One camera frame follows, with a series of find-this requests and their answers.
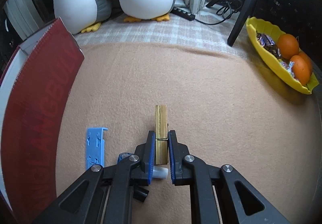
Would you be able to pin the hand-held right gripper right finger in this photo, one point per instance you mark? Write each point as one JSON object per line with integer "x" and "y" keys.
{"x": 171, "y": 156}

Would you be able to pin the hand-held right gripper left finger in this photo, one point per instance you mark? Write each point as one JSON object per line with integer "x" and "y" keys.
{"x": 151, "y": 153}

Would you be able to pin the small clear blue bottle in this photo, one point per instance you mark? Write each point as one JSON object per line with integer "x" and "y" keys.
{"x": 161, "y": 173}

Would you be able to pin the wooden clothespin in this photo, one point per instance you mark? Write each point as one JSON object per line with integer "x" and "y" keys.
{"x": 161, "y": 118}

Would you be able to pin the black cylinder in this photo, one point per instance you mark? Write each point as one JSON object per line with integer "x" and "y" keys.
{"x": 140, "y": 195}

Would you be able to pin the blue plastic clip piece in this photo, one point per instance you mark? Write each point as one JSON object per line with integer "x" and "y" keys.
{"x": 95, "y": 146}

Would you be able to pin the red cardboard box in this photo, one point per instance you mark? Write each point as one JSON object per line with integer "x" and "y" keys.
{"x": 37, "y": 113}

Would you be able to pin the checked beige cloth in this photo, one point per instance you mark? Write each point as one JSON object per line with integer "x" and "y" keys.
{"x": 163, "y": 30}

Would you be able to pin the yellow fruit bowl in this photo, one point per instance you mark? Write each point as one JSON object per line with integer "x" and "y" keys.
{"x": 266, "y": 63}

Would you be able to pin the black power strip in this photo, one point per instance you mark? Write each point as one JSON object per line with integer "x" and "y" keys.
{"x": 183, "y": 13}

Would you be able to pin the pile of wrapped candies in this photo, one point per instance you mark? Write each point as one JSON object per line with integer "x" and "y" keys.
{"x": 266, "y": 41}

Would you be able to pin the black tripod stand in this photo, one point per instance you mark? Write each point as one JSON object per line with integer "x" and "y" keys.
{"x": 241, "y": 20}

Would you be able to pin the orange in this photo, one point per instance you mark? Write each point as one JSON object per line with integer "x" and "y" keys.
{"x": 300, "y": 69}
{"x": 288, "y": 45}
{"x": 307, "y": 60}

